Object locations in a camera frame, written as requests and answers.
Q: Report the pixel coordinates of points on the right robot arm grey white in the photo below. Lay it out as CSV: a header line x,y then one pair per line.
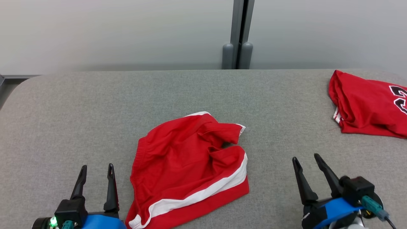
x,y
353,225

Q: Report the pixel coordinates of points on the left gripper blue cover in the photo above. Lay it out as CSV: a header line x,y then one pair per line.
x,y
101,221

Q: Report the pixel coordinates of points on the grey cylindrical post bumper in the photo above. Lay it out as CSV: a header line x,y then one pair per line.
x,y
227,57
246,57

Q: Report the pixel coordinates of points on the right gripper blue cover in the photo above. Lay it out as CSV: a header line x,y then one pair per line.
x,y
334,210

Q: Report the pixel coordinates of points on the grey metal floor rail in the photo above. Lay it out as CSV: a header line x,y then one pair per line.
x,y
19,76

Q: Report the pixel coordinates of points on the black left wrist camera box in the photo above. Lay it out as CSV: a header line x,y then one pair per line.
x,y
70,208

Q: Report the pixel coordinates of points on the red shorts white side stripe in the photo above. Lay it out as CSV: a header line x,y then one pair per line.
x,y
178,165

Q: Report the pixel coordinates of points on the grey metal wall post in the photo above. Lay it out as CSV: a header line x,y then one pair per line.
x,y
237,22

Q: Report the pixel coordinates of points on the red jersey shirt white sleeves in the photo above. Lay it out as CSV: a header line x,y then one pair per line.
x,y
365,105

